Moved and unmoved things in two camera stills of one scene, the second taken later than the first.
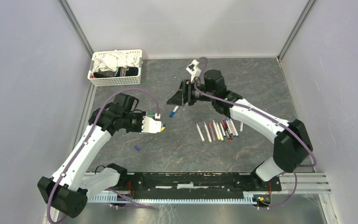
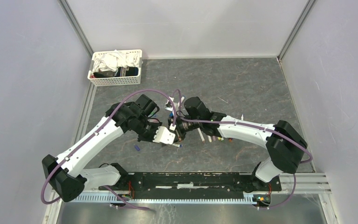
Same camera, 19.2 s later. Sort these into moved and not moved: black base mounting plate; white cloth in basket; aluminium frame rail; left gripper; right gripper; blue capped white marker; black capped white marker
Moved: left gripper; right gripper; blue capped white marker
Not moved: black base mounting plate; white cloth in basket; aluminium frame rail; black capped white marker
